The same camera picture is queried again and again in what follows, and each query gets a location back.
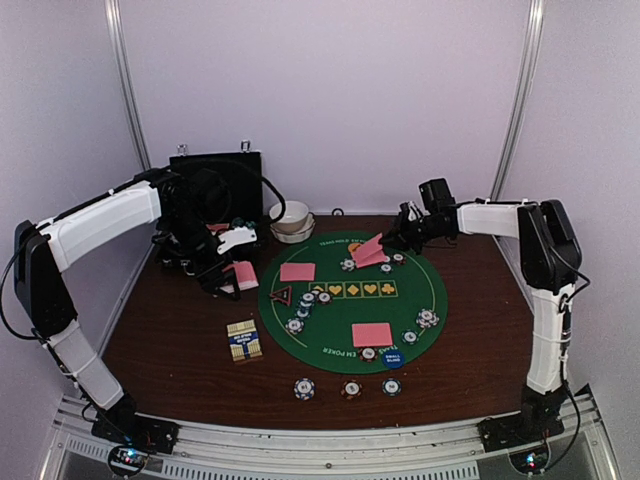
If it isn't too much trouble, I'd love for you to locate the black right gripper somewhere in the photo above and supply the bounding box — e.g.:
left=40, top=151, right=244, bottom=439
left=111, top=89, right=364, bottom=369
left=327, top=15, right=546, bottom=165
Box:
left=381, top=210, right=448, bottom=254

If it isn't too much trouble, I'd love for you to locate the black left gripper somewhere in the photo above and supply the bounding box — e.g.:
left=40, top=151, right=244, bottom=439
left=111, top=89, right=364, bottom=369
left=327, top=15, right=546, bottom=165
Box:
left=163, top=209, right=241, bottom=301

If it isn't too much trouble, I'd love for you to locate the pink backed card deck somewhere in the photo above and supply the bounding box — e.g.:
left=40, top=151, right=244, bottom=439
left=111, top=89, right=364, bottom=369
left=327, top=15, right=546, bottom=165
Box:
left=223, top=261, right=259, bottom=291

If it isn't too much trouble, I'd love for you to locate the dealt red card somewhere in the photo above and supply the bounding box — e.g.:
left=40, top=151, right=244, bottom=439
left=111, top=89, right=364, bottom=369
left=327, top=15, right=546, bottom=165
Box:
left=280, top=262, right=316, bottom=282
left=351, top=233, right=387, bottom=269
left=351, top=323, right=394, bottom=348

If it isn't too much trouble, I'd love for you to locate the single blue chip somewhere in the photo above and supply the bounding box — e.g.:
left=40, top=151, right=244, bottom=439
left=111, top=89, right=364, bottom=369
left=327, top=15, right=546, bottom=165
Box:
left=402, top=330, right=418, bottom=345

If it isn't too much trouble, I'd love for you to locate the blue small blind button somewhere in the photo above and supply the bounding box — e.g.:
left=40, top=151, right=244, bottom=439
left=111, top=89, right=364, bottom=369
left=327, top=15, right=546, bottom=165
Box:
left=381, top=350, right=406, bottom=370

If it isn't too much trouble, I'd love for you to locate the blue white chip stack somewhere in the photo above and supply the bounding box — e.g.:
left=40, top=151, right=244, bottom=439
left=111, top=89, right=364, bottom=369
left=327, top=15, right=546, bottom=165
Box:
left=293, top=377, right=316, bottom=401

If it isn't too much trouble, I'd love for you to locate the dark blue green chip stack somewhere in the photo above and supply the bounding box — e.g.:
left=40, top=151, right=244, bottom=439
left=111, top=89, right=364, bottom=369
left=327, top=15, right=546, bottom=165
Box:
left=381, top=378, right=402, bottom=397

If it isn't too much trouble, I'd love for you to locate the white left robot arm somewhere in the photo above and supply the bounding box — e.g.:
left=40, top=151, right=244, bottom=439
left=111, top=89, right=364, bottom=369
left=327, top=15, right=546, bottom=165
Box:
left=14, top=168, right=256, bottom=444

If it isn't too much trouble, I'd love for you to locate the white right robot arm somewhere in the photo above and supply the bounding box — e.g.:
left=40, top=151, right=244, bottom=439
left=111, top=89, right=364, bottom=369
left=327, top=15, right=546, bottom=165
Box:
left=380, top=199, right=582, bottom=442

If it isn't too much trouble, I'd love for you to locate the red playing card deck case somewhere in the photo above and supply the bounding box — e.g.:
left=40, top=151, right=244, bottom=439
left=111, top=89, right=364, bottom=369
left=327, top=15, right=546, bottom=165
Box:
left=207, top=223, right=230, bottom=232

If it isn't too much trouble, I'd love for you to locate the triangular black red all-in marker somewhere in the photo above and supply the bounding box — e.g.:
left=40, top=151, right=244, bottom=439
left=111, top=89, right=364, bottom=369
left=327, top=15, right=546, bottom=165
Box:
left=269, top=285, right=293, bottom=307

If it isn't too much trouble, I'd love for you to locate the gold card box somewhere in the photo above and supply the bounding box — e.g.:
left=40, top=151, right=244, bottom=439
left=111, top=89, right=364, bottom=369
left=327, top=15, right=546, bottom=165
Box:
left=226, top=319, right=263, bottom=363

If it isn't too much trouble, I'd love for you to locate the black poker chip case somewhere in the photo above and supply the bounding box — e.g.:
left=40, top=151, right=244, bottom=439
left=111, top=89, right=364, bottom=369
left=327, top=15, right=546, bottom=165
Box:
left=154, top=150, right=266, bottom=274

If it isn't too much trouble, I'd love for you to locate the white scalloped dish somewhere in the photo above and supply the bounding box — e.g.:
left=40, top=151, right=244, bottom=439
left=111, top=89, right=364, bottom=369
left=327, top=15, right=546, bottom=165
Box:
left=270, top=213, right=316, bottom=245

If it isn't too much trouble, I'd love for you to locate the white ceramic bowl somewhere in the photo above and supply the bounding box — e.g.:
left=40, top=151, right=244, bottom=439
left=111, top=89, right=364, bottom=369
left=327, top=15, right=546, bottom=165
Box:
left=269, top=200, right=310, bottom=233

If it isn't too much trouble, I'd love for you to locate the green round poker mat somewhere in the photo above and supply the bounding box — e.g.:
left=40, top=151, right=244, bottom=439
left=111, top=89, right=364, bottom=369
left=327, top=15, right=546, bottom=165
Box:
left=258, top=231, right=448, bottom=375

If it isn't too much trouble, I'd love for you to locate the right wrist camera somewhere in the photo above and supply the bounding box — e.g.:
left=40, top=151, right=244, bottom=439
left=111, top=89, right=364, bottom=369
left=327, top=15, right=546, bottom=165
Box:
left=419, top=178, right=456, bottom=215

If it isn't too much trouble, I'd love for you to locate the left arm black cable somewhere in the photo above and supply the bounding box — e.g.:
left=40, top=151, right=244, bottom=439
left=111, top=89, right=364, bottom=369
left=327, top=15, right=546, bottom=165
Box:
left=169, top=159, right=287, bottom=236

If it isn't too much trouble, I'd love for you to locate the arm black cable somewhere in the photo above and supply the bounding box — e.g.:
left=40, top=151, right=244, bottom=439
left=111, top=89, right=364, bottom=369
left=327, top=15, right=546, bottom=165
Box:
left=554, top=272, right=594, bottom=451
left=169, top=159, right=287, bottom=236

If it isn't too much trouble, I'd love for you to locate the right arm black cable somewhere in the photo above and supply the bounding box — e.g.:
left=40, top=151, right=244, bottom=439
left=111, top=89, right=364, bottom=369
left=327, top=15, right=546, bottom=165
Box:
left=554, top=272, right=594, bottom=451

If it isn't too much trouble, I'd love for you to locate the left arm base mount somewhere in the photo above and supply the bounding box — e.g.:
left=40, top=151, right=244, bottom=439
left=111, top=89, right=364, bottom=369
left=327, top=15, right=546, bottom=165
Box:
left=91, top=392, right=179, bottom=454

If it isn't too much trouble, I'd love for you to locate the aluminium front rail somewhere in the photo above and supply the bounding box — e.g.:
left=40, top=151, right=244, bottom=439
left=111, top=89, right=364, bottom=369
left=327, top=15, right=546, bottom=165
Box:
left=36, top=391, right=622, bottom=479

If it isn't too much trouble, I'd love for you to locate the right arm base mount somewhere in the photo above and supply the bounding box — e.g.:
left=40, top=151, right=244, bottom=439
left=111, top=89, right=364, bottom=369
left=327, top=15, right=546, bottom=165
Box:
left=477, top=386, right=567, bottom=452

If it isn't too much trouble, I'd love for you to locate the aluminium frame post left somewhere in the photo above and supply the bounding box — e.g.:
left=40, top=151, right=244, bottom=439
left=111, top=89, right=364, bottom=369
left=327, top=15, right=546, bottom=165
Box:
left=104, top=0, right=151, bottom=170

